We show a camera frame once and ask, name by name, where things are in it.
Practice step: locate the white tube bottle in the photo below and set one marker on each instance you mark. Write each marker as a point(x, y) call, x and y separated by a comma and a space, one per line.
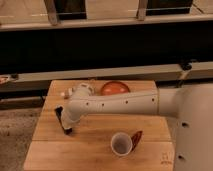
point(67, 93)

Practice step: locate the orange bowl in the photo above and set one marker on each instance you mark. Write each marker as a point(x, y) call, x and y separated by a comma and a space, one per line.
point(114, 87)

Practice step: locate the grey window frame rail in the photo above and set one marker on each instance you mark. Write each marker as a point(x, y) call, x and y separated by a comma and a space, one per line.
point(53, 14)

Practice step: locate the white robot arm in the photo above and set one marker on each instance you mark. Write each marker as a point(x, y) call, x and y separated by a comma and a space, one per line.
point(192, 105)

